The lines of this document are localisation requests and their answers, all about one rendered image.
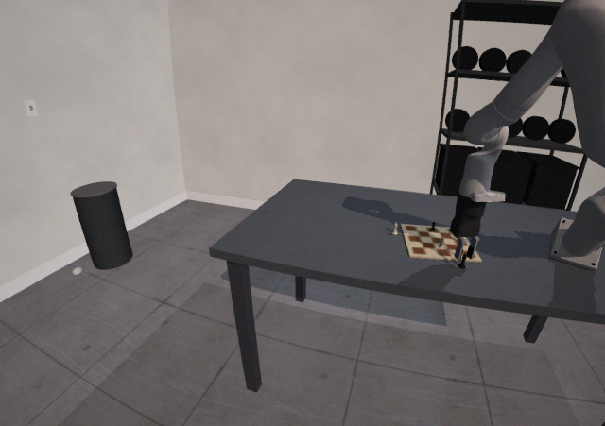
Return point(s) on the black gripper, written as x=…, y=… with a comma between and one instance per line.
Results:
x=473, y=195

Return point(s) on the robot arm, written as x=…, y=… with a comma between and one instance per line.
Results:
x=578, y=37

